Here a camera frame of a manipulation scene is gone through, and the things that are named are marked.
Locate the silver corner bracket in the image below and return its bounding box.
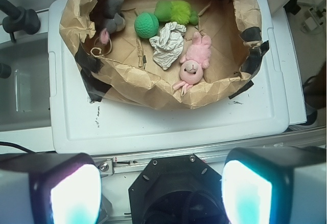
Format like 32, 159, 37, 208
96, 159, 114, 177

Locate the clear plastic container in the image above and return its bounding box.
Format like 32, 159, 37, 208
1, 33, 51, 131

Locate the white plastic bin lid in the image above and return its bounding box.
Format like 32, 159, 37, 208
47, 0, 290, 155

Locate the green fuzzy plush toy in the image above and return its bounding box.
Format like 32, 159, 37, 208
154, 0, 199, 26

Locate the brown paper bag bin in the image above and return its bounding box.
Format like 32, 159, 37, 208
59, 0, 269, 109

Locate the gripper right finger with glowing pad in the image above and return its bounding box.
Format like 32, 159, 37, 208
221, 146, 326, 223

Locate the green dimpled ball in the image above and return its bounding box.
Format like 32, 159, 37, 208
134, 12, 159, 39

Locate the aluminium extrusion rail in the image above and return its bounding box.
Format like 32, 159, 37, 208
92, 126, 326, 173

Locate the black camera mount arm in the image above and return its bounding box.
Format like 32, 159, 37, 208
1, 0, 41, 43

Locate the grey plush mouse toy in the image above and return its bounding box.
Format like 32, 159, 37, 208
99, 0, 126, 45

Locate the pink plush bunny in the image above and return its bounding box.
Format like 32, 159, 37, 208
173, 32, 212, 96

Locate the crumpled white paper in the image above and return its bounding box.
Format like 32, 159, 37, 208
149, 22, 186, 71

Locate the black octagonal mount plate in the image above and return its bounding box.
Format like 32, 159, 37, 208
128, 155, 229, 223

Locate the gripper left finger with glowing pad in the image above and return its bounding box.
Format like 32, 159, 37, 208
1, 152, 101, 223

